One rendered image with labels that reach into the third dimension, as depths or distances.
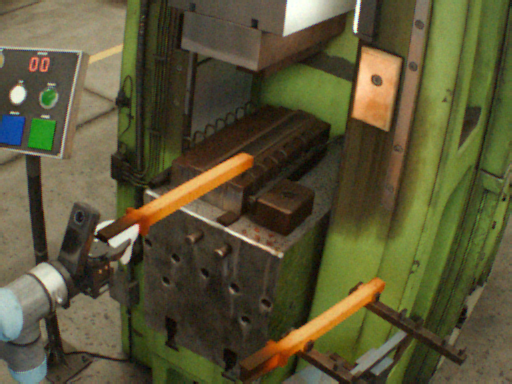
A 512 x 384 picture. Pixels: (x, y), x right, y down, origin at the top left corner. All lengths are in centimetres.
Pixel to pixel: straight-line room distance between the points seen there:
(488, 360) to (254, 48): 177
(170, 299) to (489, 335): 153
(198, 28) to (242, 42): 11
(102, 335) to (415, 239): 138
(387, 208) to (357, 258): 17
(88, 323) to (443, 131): 164
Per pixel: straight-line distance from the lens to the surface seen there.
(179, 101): 182
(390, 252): 167
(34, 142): 178
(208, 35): 152
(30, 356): 110
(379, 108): 150
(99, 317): 269
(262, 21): 143
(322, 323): 135
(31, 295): 105
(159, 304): 189
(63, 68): 178
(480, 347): 285
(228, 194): 163
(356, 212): 165
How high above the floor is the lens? 184
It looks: 32 degrees down
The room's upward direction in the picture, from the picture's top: 7 degrees clockwise
